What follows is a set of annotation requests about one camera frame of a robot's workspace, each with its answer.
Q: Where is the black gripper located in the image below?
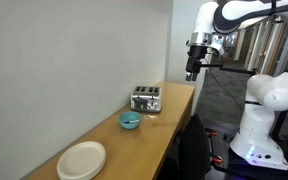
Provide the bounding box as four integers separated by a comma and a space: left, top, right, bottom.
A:
185, 45, 209, 82

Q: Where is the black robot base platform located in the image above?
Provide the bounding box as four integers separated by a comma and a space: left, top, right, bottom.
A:
202, 120, 288, 180

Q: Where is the teal blue bowl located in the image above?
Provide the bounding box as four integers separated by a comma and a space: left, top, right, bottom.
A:
118, 111, 143, 130

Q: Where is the silver four-slot toaster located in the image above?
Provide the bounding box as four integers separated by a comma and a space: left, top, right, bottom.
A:
130, 85, 163, 114

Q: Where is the black office chair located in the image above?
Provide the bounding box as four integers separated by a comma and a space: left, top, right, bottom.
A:
157, 113, 212, 180

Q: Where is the stack of white plates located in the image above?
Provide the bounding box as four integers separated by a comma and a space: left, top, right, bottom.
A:
56, 140, 107, 180

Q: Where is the black floor cable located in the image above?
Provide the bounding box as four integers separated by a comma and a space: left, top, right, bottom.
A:
203, 58, 245, 111

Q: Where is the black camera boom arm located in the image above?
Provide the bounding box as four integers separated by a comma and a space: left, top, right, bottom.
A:
199, 62, 258, 76

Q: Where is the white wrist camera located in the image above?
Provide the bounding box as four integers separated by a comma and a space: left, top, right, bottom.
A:
207, 41, 225, 57

